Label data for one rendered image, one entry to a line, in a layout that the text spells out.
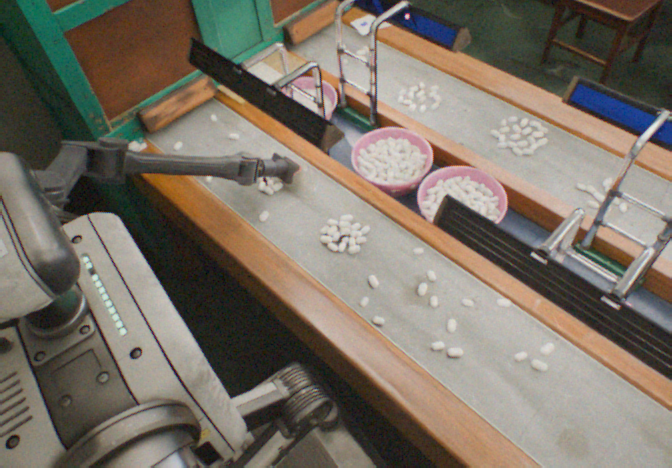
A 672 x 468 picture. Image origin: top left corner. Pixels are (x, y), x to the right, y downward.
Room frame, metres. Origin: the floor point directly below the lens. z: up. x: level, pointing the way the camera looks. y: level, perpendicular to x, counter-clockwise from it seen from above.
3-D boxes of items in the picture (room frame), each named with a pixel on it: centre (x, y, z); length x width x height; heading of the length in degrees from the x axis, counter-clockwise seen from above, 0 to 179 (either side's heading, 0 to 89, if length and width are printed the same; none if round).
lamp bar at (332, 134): (1.26, 0.19, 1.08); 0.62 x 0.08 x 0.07; 41
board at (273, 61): (1.73, 0.23, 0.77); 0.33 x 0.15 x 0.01; 131
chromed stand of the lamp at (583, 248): (0.83, -0.81, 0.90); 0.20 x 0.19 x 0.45; 41
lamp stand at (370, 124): (1.57, -0.18, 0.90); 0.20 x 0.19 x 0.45; 41
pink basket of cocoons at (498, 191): (1.02, -0.39, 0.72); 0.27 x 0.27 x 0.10
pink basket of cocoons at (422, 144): (1.23, -0.20, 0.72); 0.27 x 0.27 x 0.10
